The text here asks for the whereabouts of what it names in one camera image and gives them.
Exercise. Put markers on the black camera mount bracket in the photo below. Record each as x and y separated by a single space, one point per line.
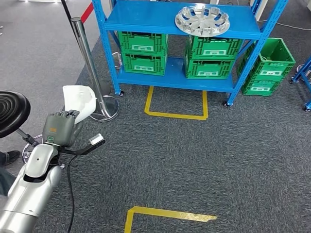
82 149

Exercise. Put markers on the black round stool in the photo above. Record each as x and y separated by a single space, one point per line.
12 109

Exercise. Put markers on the red barrier belt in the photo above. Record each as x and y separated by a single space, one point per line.
87 13

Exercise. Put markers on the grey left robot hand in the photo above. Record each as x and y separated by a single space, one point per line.
60 130

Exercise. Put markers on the person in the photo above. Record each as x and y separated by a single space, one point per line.
10 157

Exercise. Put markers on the blue metal shelf rack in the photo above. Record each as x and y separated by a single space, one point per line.
300 71
146 19

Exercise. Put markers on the thin black barrier belt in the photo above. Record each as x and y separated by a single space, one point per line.
66 9

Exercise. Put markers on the grey wheel hubcap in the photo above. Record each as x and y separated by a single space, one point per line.
201 21

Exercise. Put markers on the white plastic shell part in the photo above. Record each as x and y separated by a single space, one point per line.
78 99

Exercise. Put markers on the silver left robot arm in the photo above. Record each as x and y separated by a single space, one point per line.
29 193

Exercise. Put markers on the chrome stanchion post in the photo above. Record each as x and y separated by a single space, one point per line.
88 61

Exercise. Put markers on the white desk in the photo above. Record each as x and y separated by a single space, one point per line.
262 8

